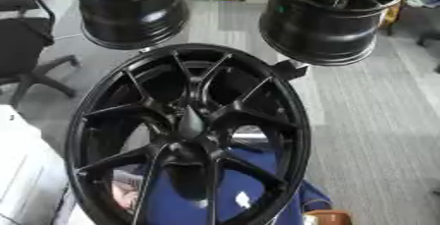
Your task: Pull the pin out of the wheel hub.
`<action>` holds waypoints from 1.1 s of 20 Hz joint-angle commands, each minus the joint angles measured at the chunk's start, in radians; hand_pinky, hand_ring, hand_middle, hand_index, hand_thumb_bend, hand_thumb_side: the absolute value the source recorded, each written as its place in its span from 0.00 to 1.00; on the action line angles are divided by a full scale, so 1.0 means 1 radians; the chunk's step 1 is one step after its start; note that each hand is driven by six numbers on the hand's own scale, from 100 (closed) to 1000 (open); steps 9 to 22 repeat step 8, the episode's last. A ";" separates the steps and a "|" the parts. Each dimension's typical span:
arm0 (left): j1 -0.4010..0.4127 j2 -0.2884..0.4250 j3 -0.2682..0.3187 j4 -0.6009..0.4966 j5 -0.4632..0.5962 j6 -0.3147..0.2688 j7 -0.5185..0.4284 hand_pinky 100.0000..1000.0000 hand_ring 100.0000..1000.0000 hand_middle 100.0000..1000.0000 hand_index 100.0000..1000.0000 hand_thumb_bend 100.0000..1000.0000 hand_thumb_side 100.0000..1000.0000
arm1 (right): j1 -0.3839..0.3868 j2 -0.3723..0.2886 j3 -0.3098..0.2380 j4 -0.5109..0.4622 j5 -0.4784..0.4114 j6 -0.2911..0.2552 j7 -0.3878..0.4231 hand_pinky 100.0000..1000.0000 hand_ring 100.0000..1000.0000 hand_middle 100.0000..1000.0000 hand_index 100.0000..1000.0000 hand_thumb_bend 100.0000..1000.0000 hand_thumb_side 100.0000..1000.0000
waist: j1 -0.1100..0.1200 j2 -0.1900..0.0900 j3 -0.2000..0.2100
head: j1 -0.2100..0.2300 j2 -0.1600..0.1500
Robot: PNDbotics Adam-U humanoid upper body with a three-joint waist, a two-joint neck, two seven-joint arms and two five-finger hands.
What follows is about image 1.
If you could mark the white pin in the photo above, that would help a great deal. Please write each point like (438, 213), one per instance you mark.
(243, 199)

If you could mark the black spoked wheel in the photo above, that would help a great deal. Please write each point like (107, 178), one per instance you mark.
(114, 111)

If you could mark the black wheel rim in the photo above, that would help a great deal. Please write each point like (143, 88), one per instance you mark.
(134, 19)
(321, 35)

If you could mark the brown box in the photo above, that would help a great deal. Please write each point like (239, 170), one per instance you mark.
(332, 217)

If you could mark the yellow bag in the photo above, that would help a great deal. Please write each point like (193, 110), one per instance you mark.
(392, 16)

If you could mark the white desk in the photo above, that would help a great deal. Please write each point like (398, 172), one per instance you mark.
(26, 170)

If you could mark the black office chair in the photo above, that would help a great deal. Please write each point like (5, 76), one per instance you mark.
(20, 44)

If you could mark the black wheel stand bracket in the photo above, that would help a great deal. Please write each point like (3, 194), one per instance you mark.
(291, 69)

